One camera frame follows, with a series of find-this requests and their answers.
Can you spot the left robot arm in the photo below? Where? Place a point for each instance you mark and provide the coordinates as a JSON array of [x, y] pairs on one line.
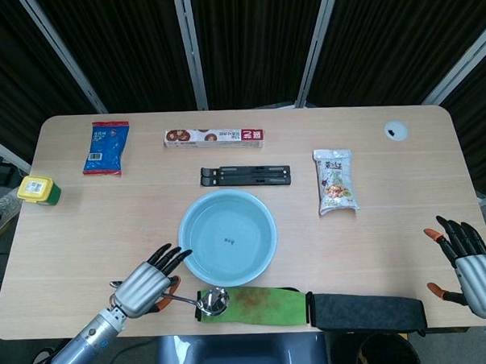
[[81, 346]]

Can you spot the cling film box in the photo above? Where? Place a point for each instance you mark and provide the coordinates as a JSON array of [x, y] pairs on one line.
[[214, 139]]

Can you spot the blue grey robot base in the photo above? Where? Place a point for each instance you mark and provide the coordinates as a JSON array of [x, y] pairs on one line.
[[238, 353]]

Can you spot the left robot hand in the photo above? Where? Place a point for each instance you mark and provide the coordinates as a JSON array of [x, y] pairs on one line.
[[148, 285]]

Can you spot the blue snack bag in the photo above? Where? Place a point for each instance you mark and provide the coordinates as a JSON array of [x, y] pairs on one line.
[[105, 148]]

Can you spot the yellow lid green jar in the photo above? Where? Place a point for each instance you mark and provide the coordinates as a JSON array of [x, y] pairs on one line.
[[38, 191]]

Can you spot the light blue round bowl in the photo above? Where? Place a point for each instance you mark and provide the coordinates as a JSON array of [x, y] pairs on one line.
[[228, 237]]

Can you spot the dark grey cloth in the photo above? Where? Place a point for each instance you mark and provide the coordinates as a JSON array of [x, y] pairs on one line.
[[365, 313]]

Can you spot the green cloth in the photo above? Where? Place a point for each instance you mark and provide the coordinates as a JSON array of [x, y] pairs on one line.
[[256, 308]]

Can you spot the metal ladle spoon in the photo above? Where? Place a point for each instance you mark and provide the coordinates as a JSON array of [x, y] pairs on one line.
[[210, 301]]

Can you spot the white nut snack bag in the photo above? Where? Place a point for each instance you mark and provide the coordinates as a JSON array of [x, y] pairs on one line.
[[335, 182]]

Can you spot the grey sneaker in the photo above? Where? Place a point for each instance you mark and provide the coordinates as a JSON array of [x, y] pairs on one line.
[[2, 212]]

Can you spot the black folding stand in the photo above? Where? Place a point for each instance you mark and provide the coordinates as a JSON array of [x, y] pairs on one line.
[[246, 176]]

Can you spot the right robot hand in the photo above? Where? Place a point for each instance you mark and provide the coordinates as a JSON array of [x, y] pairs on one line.
[[471, 279]]

